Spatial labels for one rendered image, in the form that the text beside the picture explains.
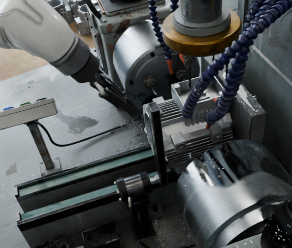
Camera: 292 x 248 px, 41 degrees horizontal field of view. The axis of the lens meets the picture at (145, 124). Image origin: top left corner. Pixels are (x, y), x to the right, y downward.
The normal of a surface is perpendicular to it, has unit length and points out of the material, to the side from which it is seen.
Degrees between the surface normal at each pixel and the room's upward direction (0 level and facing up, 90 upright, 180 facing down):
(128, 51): 43
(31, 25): 81
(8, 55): 0
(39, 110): 54
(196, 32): 90
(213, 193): 35
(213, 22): 0
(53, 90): 0
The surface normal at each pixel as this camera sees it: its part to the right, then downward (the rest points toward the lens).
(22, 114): 0.18, 0.08
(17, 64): -0.11, -0.73
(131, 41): -0.59, -0.47
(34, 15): 0.55, 0.14
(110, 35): 0.29, 0.63
